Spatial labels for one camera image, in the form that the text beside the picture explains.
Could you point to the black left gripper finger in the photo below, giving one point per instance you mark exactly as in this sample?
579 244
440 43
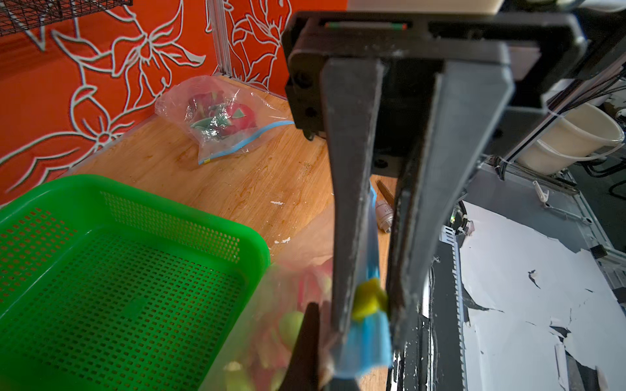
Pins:
303 371

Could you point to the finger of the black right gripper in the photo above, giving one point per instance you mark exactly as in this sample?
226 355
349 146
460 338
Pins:
351 94

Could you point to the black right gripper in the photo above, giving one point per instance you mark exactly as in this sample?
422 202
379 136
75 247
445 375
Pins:
452 75

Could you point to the clear zip-top bag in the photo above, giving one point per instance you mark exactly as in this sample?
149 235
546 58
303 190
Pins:
368 344
172 106

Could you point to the green plastic perforated basket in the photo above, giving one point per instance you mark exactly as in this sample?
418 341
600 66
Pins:
107 287

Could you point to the pink dragon fruit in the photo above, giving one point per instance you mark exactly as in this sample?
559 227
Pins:
267 330

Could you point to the dragon fruit in far bag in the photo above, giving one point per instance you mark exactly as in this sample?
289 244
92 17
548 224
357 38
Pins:
216 116

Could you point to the white bucket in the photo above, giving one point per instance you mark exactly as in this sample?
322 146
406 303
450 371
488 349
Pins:
572 138

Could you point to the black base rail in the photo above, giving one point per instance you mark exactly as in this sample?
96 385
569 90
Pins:
434 355

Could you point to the black wire wall basket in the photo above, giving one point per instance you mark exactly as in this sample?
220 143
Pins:
19 16

